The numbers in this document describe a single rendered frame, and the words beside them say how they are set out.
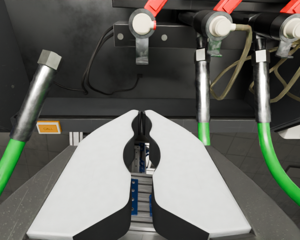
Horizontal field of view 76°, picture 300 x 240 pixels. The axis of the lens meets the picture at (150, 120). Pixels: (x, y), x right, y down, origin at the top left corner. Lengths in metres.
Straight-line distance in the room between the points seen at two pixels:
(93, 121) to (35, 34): 0.26
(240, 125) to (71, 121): 0.42
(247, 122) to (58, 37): 0.51
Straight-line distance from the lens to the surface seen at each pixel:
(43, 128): 0.52
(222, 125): 0.52
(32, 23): 0.58
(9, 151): 0.23
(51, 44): 0.57
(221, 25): 0.22
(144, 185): 0.94
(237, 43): 0.41
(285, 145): 2.17
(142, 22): 0.21
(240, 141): 1.91
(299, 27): 0.26
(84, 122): 0.49
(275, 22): 0.28
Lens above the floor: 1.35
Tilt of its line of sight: 59 degrees down
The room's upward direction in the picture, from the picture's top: 176 degrees clockwise
